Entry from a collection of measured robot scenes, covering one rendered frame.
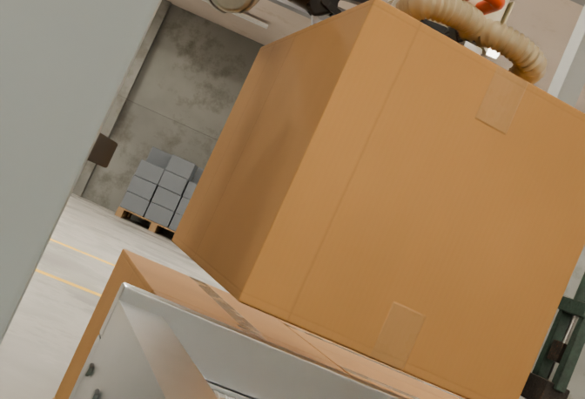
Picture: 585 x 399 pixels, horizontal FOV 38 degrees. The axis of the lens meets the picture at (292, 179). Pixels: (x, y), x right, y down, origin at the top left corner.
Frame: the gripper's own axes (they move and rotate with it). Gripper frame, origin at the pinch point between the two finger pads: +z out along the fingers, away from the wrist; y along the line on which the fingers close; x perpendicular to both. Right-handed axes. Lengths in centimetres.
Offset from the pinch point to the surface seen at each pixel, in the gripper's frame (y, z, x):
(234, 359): 58, -21, 64
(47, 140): 44, -48, 123
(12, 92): 43, -50, 123
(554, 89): -88, 178, -250
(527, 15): -277, 342, -657
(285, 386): 59, -14, 64
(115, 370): 60, -35, 79
